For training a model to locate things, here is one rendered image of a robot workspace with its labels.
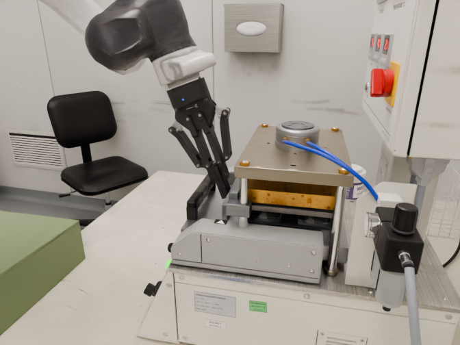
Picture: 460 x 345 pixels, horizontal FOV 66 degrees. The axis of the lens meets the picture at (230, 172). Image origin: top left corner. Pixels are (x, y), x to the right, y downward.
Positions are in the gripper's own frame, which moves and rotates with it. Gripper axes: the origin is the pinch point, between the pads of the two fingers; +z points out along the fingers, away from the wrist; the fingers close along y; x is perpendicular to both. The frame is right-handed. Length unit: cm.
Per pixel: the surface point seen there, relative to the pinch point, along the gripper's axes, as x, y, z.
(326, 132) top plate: -10.1, -21.8, -1.1
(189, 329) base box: 17.1, 9.7, 20.8
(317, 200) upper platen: 10.4, -18.5, 4.2
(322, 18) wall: -151, -30, -26
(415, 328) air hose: 33.3, -26.8, 9.8
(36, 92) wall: -160, 171, -48
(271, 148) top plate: 3.2, -12.4, -4.5
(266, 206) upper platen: 10.3, -10.0, 3.2
